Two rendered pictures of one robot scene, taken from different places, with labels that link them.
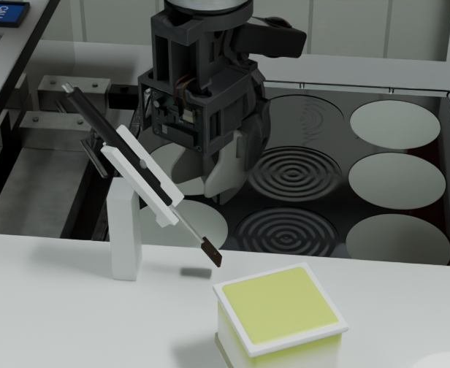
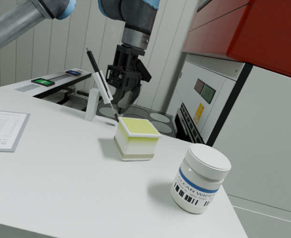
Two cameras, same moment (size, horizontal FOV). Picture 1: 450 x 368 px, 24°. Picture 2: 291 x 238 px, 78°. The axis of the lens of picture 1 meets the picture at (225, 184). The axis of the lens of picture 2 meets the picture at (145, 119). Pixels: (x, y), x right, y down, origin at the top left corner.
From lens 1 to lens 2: 0.42 m
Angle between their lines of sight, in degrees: 17
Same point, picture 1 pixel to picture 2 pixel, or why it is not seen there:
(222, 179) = (123, 104)
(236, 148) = (128, 97)
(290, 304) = (143, 126)
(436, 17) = not seen: hidden behind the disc
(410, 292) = (170, 142)
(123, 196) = (95, 90)
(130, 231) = (94, 103)
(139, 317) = (89, 129)
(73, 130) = (83, 98)
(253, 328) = (131, 128)
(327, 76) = not seen: hidden behind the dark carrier
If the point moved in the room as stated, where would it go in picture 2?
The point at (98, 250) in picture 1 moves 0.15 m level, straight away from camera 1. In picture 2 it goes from (82, 113) to (86, 96)
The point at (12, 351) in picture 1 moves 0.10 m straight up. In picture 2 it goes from (42, 127) to (46, 83)
